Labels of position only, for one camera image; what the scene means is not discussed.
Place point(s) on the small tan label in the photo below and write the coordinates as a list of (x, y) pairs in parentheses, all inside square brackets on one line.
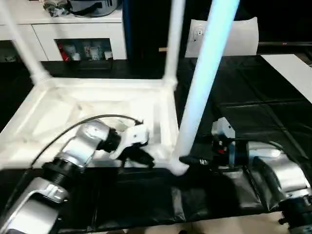
[(163, 49)]

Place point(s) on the black metal stand leg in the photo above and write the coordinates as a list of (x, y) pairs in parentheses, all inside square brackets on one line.
[(282, 221)]

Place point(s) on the white plastic table top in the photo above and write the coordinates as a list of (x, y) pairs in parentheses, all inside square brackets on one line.
[(73, 107)]

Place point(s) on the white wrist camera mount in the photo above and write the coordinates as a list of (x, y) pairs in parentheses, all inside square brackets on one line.
[(129, 139), (222, 129)]

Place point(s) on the white cabinet with glass doors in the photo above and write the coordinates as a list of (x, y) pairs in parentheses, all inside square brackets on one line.
[(83, 29)]

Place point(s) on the white flat board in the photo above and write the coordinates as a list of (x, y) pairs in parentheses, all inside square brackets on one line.
[(292, 73)]

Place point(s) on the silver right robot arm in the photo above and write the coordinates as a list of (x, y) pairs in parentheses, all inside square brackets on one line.
[(278, 175)]

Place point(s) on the white cushion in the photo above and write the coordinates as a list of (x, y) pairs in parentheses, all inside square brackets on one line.
[(241, 38)]

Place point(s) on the red bottle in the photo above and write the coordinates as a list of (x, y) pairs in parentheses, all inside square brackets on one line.
[(60, 50)]

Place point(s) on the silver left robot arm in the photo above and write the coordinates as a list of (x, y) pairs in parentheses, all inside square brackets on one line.
[(53, 180)]

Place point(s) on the grey clutter on cabinet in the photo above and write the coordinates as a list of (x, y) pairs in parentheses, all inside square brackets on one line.
[(83, 7)]

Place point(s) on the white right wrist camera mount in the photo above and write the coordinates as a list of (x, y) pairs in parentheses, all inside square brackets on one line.
[(222, 129)]

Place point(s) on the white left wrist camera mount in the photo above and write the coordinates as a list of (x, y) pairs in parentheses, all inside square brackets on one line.
[(129, 139)]

